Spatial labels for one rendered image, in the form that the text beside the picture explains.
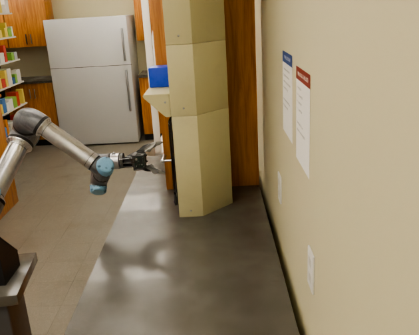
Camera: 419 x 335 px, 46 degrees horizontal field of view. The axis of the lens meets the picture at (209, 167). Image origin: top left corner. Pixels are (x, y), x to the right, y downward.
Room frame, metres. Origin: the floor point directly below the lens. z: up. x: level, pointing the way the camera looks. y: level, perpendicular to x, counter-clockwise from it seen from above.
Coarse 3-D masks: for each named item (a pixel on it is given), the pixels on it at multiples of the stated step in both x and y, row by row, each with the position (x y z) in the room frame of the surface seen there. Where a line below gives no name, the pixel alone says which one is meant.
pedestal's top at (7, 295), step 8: (24, 256) 1.77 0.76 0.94; (32, 256) 1.77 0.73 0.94; (24, 264) 1.70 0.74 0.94; (32, 264) 1.72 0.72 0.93; (16, 272) 1.65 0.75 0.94; (24, 272) 1.64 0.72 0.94; (32, 272) 1.70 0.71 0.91; (16, 280) 1.58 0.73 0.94; (24, 280) 1.59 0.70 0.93; (0, 288) 1.53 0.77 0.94; (8, 288) 1.53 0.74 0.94; (16, 288) 1.53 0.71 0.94; (24, 288) 1.57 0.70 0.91; (0, 296) 1.48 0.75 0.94; (8, 296) 1.48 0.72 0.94; (16, 296) 1.48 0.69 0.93; (0, 304) 1.48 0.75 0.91; (8, 304) 1.48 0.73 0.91; (16, 304) 1.48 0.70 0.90
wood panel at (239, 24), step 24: (240, 0) 2.43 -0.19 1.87; (240, 24) 2.43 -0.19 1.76; (240, 48) 2.43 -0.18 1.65; (240, 72) 2.43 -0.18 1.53; (240, 96) 2.43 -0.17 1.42; (240, 120) 2.43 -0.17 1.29; (168, 144) 2.44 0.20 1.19; (240, 144) 2.43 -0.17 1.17; (168, 168) 2.44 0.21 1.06; (240, 168) 2.43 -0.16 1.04
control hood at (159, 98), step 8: (152, 88) 2.24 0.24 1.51; (160, 88) 2.22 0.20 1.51; (168, 88) 2.21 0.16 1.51; (144, 96) 2.07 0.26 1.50; (152, 96) 2.07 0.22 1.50; (160, 96) 2.07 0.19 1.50; (168, 96) 2.07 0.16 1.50; (152, 104) 2.07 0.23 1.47; (160, 104) 2.07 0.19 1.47; (168, 104) 2.07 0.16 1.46; (160, 112) 2.07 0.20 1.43; (168, 112) 2.07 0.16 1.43
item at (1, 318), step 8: (24, 304) 1.71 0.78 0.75; (0, 312) 1.53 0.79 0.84; (8, 312) 1.54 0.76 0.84; (16, 312) 1.61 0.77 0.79; (24, 312) 1.69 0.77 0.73; (0, 320) 1.53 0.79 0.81; (8, 320) 1.54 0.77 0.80; (16, 320) 1.59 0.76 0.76; (24, 320) 1.68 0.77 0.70; (0, 328) 1.53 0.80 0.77; (8, 328) 1.54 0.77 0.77; (16, 328) 1.58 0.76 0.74; (24, 328) 1.66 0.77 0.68
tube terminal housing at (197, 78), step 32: (192, 64) 2.06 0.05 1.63; (224, 64) 2.19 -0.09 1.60; (192, 96) 2.06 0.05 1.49; (224, 96) 2.19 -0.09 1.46; (192, 128) 2.06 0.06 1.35; (224, 128) 2.18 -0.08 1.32; (192, 160) 2.07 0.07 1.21; (224, 160) 2.17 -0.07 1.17; (192, 192) 2.07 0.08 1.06; (224, 192) 2.16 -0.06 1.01
